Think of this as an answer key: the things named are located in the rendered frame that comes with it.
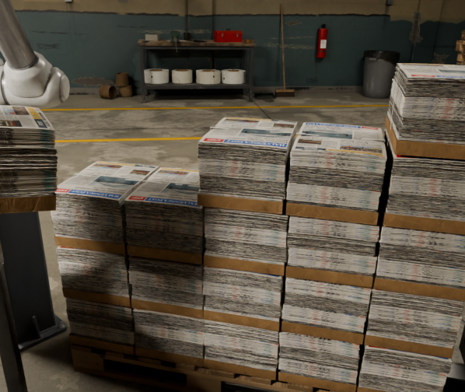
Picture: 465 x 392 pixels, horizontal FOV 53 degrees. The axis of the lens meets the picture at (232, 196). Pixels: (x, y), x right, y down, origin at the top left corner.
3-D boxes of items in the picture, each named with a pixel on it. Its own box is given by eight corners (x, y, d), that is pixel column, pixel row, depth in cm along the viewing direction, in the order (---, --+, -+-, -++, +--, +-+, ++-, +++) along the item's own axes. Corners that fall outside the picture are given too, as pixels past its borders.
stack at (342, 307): (113, 316, 234) (97, 159, 202) (351, 356, 211) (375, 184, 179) (71, 371, 199) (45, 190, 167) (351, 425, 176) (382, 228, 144)
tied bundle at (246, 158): (222, 171, 191) (222, 115, 182) (293, 177, 186) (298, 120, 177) (196, 207, 157) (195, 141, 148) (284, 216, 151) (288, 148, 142)
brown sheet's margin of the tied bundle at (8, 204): (40, 177, 148) (40, 164, 146) (57, 210, 125) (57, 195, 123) (-16, 179, 140) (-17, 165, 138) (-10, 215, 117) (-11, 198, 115)
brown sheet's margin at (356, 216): (298, 176, 185) (298, 166, 183) (373, 183, 178) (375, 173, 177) (284, 215, 151) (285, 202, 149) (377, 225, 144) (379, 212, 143)
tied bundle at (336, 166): (297, 177, 185) (301, 120, 176) (373, 185, 179) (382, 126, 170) (283, 216, 151) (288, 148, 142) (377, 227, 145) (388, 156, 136)
